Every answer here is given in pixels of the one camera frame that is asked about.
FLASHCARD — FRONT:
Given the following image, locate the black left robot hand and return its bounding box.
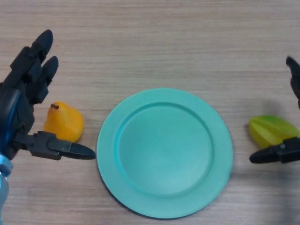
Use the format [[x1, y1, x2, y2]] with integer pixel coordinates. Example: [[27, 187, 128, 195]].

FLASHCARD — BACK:
[[0, 29, 97, 161]]

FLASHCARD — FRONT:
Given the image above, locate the orange yellow pear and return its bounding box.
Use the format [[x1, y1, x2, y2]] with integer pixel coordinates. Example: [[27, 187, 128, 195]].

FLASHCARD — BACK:
[[43, 101, 84, 143]]

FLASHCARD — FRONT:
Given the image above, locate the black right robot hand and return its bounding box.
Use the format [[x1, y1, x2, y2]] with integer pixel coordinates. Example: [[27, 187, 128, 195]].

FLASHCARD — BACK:
[[249, 55, 300, 165]]

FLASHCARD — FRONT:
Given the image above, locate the teal green round plate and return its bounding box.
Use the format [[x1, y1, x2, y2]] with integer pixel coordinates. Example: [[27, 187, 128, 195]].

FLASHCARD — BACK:
[[96, 88, 233, 220]]

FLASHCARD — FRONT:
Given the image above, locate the yellow green starfruit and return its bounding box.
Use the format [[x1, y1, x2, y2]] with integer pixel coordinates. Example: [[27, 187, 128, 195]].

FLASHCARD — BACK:
[[248, 115, 300, 150]]

